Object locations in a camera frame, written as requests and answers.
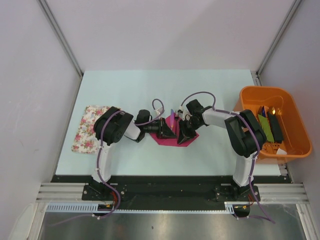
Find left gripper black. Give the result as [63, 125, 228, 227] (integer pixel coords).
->
[143, 117, 177, 139]

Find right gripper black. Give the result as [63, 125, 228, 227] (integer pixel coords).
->
[178, 118, 203, 144]

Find pink paper napkin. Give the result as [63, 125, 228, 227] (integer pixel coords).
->
[149, 116, 199, 147]

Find black fork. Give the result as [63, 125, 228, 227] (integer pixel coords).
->
[174, 110, 180, 121]

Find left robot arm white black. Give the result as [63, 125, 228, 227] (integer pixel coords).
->
[92, 106, 177, 200]

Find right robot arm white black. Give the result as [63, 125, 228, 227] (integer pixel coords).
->
[177, 99, 267, 201]

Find green napkin in basin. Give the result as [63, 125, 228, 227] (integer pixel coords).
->
[257, 114, 275, 143]

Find black napkin in basin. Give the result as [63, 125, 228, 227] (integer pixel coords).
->
[268, 112, 284, 144]

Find floral cloth mat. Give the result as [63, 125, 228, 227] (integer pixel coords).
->
[71, 105, 110, 155]

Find orange plastic basin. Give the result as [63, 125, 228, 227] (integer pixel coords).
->
[233, 86, 312, 164]

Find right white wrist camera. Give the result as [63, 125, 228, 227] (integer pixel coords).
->
[177, 106, 192, 121]

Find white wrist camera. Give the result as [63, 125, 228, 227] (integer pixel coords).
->
[177, 106, 192, 121]
[155, 107, 165, 119]

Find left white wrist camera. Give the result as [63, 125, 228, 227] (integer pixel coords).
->
[155, 107, 165, 119]

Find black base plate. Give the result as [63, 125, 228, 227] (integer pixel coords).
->
[51, 175, 292, 211]

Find white cable duct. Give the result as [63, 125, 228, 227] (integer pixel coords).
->
[46, 202, 234, 214]

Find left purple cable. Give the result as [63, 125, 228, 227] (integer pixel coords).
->
[47, 98, 167, 227]

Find purple cable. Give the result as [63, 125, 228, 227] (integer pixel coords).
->
[180, 91, 276, 224]
[47, 98, 167, 227]

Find right aluminium corner post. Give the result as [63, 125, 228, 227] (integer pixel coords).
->
[255, 0, 304, 76]

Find aluminium corner post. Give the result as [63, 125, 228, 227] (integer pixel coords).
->
[255, 0, 304, 76]
[36, 0, 84, 75]

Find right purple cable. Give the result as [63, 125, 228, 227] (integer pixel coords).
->
[180, 91, 276, 224]

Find aluminium rail frame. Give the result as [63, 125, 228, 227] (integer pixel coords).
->
[36, 183, 309, 205]

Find left aluminium corner post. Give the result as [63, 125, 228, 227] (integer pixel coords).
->
[36, 0, 84, 75]

